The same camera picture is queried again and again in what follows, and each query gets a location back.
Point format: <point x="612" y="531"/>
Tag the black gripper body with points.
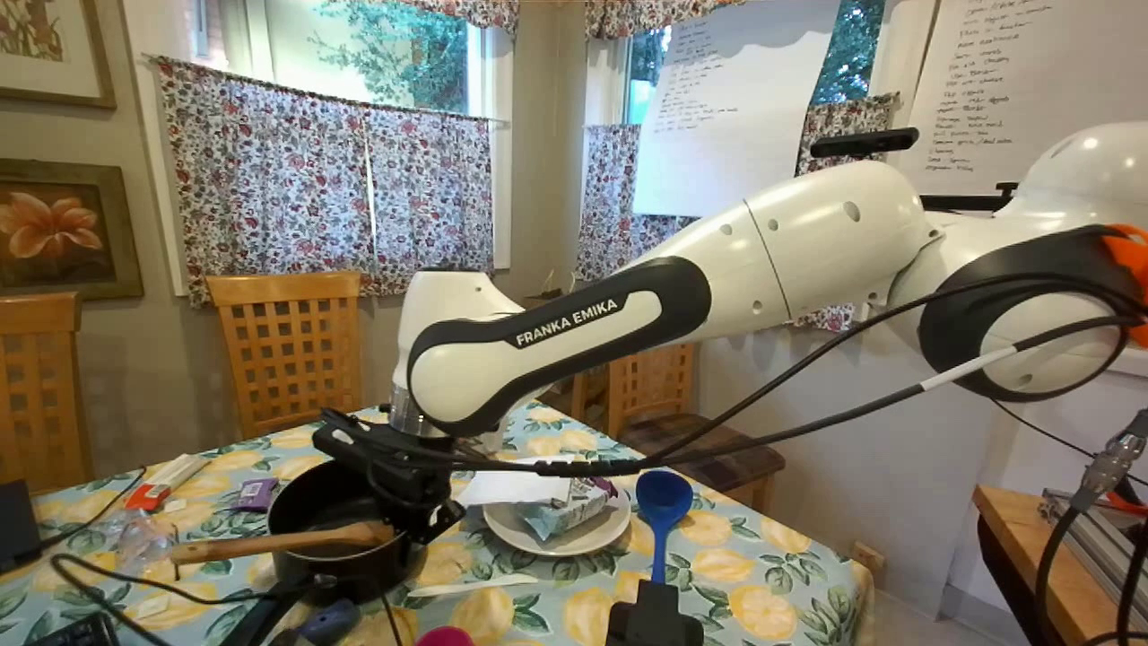
<point x="408" y="476"/>

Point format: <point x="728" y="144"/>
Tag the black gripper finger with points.
<point x="433" y="521"/>
<point x="382" y="510"/>

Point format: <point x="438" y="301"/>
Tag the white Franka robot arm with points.
<point x="777" y="254"/>

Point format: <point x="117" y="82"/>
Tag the white ceramic plate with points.
<point x="514" y="536"/>

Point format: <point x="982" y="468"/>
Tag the white knife blade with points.
<point x="480" y="588"/>

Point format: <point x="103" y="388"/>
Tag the white paper napkin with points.
<point x="514" y="491"/>

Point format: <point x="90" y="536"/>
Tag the pink cup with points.
<point x="447" y="638"/>

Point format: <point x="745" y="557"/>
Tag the small snack packet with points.
<point x="560" y="513"/>

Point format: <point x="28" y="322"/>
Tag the purple candy wrapper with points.
<point x="253" y="492"/>

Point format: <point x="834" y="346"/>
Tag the red and white tube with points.
<point x="168" y="484"/>

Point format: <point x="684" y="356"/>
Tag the wooden chair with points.
<point x="288" y="289"/>
<point x="650" y="383"/>
<point x="42" y="312"/>

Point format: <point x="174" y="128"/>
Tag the clear plastic wrapper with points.
<point x="143" y="541"/>

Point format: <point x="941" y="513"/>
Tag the lemon print tablecloth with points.
<point x="739" y="577"/>

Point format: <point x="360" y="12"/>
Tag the framed flower picture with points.
<point x="60" y="226"/>

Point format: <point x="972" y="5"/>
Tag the floral valance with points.
<point x="470" y="7"/>
<point x="630" y="15"/>

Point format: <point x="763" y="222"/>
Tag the white handwritten paper sheet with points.
<point x="728" y="108"/>

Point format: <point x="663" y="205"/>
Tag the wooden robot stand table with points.
<point x="1027" y="561"/>

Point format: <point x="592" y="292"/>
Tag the whiteboard with writing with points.
<point x="1027" y="83"/>

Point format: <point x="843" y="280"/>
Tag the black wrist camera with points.
<point x="360" y="432"/>

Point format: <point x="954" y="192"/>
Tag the black camera on boom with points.
<point x="865" y="143"/>

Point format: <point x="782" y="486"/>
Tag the aluminium mounting frame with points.
<point x="1096" y="525"/>

